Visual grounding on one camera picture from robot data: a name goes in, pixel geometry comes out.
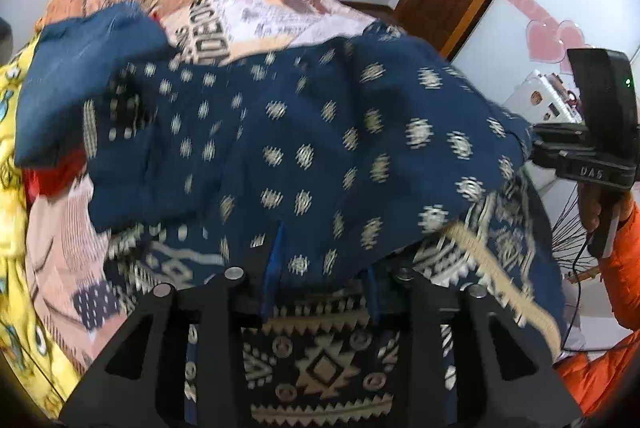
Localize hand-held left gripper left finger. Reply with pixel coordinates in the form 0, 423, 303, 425
60, 223, 286, 428

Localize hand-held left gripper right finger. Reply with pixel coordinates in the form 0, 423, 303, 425
367, 258, 583, 428

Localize navy patterned zip hoodie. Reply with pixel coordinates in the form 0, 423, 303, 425
82, 35, 566, 428

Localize person's right hand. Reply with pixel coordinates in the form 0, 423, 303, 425
577, 183, 603, 234

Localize white appliance box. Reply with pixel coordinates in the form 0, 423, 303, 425
500, 69, 586, 126

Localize red plush cloth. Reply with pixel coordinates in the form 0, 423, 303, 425
22, 148, 88, 201

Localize yellow cartoon blanket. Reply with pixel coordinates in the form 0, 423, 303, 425
0, 33, 86, 419

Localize printed orange bed cover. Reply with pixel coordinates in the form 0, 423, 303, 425
25, 0, 401, 374

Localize blue jeans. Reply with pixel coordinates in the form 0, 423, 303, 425
14, 3, 173, 169

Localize black cable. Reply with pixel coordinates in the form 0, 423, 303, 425
560, 233, 601, 354

